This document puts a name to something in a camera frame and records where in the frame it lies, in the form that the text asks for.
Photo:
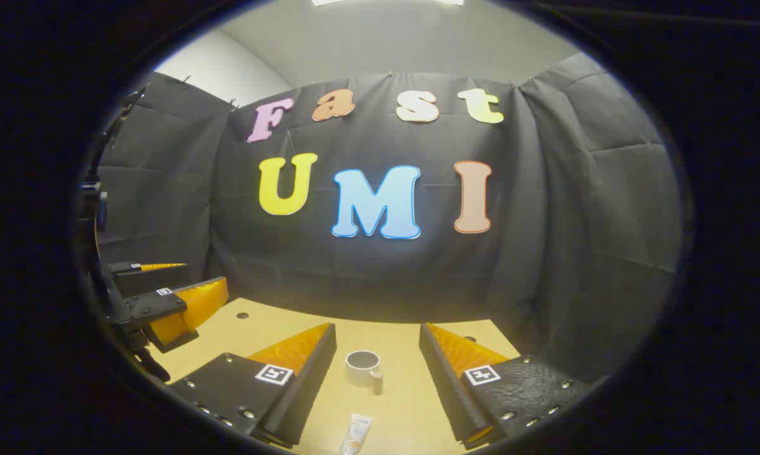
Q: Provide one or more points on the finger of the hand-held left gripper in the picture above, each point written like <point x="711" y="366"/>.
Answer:
<point x="159" y="306"/>
<point x="152" y="279"/>

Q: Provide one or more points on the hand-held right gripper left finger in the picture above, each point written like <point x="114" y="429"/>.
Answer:
<point x="310" y="379"/>

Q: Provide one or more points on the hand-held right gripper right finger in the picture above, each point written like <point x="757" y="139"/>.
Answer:
<point x="440" y="379"/>

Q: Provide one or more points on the white toothpaste tube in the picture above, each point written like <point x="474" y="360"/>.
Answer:
<point x="356" y="433"/>

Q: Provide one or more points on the wooden desktop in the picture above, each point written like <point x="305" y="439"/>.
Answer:
<point x="399" y="404"/>

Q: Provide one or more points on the black backdrop cloth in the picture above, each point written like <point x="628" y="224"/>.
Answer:
<point x="544" y="189"/>

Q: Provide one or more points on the ceiling light panel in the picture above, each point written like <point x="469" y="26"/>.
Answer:
<point x="326" y="2"/>
<point x="451" y="2"/>

